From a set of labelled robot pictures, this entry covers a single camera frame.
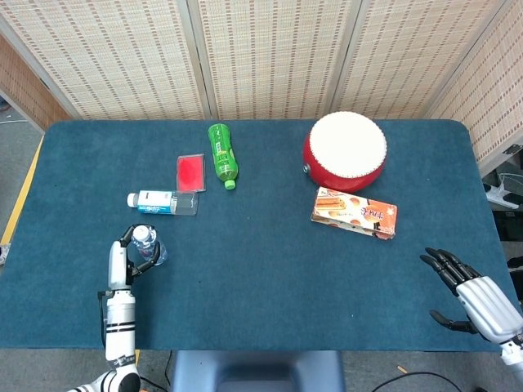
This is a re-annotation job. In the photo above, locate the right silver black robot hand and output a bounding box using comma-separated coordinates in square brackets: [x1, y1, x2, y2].
[419, 247, 523, 343]

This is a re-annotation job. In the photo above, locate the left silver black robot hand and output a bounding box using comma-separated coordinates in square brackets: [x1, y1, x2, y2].
[106, 223, 161, 292]

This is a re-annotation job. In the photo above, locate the small transparent water bottle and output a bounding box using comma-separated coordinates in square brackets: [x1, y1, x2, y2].
[131, 224, 168, 266]

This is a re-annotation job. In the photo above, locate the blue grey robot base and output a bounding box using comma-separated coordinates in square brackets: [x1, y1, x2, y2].
[169, 350, 347, 392]

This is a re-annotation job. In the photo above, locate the blue label bottle white cap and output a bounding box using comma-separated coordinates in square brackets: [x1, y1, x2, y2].
[126, 189, 200, 216]

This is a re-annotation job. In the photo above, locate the green plastic bottle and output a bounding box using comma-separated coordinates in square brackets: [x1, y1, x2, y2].
[207, 122, 240, 191]

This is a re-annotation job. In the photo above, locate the black device stack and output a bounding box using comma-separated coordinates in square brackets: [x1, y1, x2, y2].
[492, 207, 523, 262]

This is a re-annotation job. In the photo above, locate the white power strip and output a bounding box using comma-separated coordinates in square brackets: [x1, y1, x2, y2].
[484, 181, 523, 210]

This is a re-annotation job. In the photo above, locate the red card in clear case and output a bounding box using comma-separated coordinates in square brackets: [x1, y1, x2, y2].
[175, 153, 208, 193]

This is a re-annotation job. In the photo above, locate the blue felt table cover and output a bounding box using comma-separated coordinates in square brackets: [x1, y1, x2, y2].
[0, 118, 518, 353]

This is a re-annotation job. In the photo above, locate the orange biscuit box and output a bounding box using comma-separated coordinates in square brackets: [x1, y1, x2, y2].
[310, 186, 399, 241]

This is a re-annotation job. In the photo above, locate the brown woven screen panel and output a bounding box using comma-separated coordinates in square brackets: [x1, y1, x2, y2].
[0, 34, 70, 131]

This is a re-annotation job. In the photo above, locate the woven bamboo screen panel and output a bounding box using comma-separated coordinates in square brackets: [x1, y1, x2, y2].
[0, 0, 205, 122]
[191, 0, 363, 122]
[333, 0, 510, 120]
[427, 0, 523, 176]

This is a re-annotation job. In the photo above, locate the red drum with white skin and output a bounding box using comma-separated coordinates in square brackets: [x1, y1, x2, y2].
[302, 110, 388, 194]

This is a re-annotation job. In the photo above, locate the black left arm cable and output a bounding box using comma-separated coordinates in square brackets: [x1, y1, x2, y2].
[96, 290, 114, 350]

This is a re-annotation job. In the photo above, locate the black floor cable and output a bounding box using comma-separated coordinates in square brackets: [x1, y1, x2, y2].
[382, 370, 454, 392]
[163, 350, 175, 387]

